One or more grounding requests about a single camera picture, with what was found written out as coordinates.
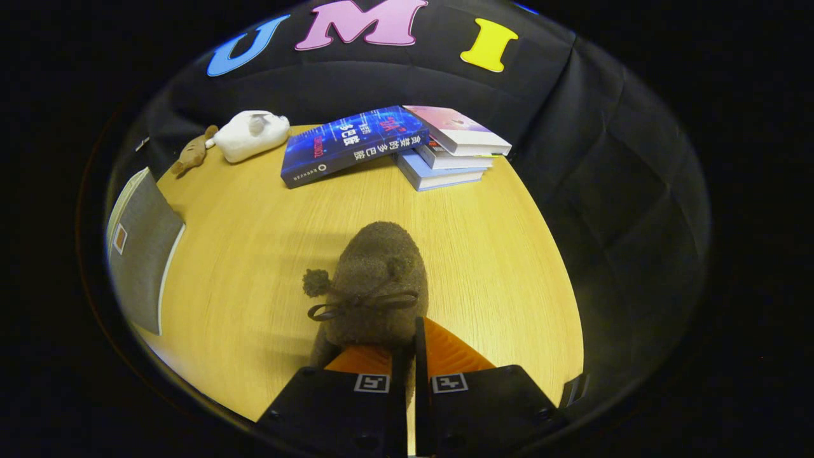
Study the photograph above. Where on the brown fuzzy shoe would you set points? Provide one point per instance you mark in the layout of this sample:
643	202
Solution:
378	267

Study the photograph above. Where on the brown striped plush toy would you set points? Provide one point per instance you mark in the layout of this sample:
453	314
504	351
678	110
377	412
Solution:
191	154

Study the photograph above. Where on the pink cover book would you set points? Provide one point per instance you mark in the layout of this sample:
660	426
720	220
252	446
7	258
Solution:
455	127

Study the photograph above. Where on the silver clip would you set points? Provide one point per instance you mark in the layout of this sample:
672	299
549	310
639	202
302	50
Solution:
142	144

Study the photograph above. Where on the dark blue book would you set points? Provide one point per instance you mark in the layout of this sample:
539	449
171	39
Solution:
350	146

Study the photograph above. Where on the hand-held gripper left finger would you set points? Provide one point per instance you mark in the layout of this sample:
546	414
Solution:
337	407

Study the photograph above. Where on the light blue book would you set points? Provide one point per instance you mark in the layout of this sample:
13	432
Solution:
435	178

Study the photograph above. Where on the white plush toy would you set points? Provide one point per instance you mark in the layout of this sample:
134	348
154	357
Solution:
251	135

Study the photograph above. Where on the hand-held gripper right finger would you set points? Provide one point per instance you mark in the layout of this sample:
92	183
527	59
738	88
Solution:
420	362

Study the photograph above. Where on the white book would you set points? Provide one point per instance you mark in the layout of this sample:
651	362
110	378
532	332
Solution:
455	161

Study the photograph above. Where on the grey fabric storage box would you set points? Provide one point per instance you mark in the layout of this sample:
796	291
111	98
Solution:
143	254

